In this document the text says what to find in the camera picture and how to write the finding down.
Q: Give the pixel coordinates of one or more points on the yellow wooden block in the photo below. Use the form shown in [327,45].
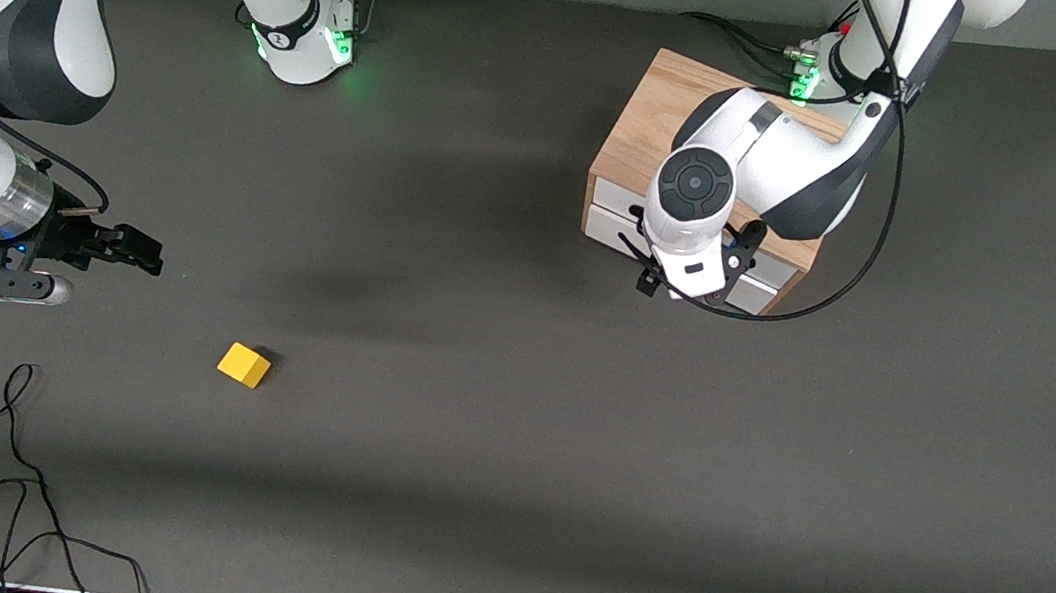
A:
[243,365]

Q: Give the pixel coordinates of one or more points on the wooden drawer cabinet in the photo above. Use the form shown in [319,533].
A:
[645,120]

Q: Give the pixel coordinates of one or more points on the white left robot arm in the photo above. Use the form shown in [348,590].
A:
[787,157]

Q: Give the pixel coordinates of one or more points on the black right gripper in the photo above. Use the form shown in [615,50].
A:
[70,238]

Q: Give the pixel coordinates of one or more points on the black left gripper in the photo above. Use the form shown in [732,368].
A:
[645,284]

